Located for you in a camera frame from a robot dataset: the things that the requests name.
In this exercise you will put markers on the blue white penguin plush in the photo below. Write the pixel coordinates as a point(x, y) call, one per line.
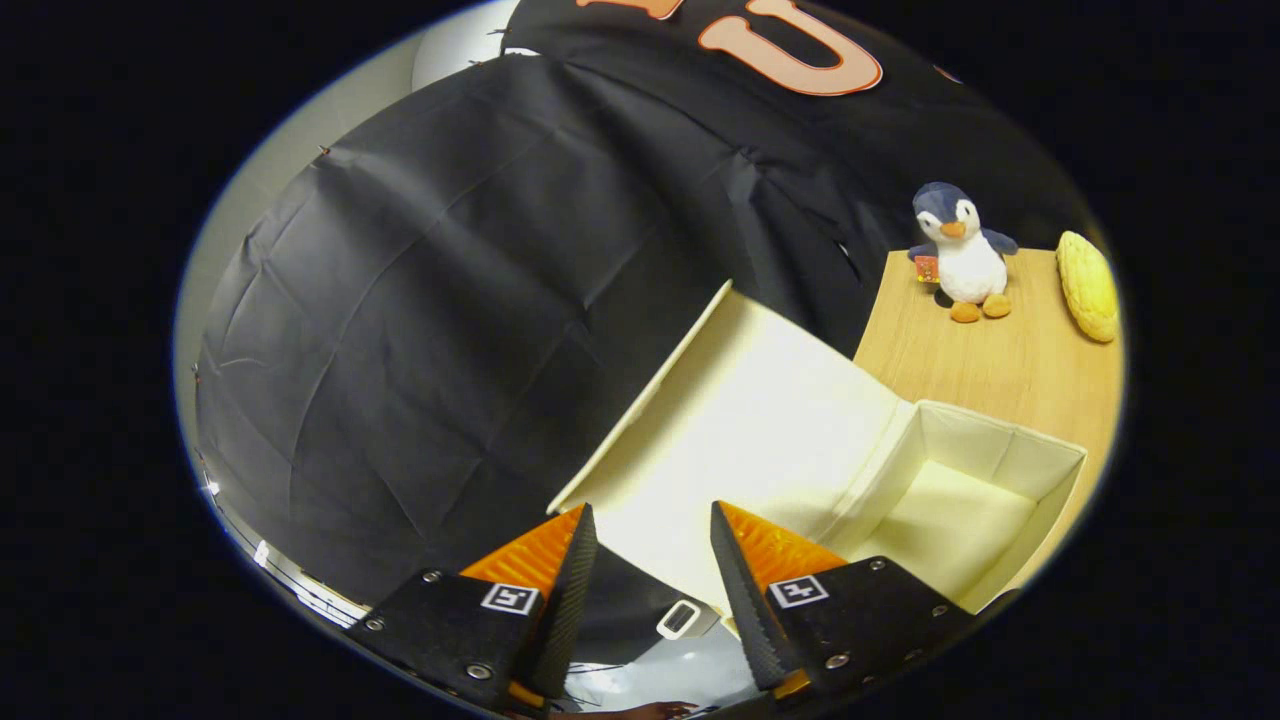
point(968, 262)

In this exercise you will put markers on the cream fabric storage box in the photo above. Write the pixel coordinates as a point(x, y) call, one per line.
point(760, 420)

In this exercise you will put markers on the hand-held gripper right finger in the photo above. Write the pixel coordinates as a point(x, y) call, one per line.
point(745, 610)

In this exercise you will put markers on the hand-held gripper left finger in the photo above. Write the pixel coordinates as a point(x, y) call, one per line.
point(568, 610)

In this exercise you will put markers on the yellow plush bun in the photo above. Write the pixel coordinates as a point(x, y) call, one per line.
point(1088, 285)

